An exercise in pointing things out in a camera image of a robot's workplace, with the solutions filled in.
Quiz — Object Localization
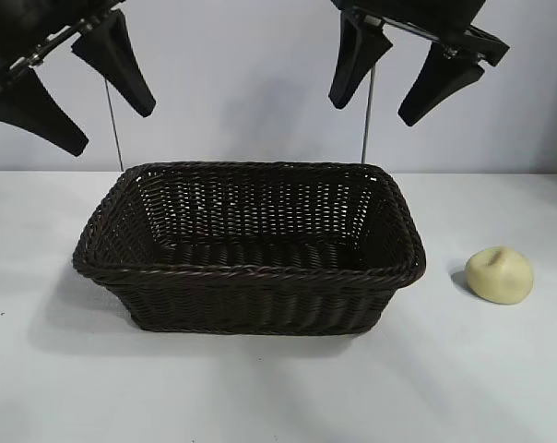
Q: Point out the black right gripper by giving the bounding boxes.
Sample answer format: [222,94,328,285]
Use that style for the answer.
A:
[328,0,511,126]

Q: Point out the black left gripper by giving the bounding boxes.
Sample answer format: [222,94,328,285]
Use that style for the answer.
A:
[0,0,158,158]

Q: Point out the pale yellow egg yolk pastry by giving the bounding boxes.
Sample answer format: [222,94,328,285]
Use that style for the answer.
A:
[465,245,536,305]

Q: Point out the dark brown woven wicker basket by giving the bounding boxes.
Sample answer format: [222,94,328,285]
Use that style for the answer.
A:
[70,160,428,336]

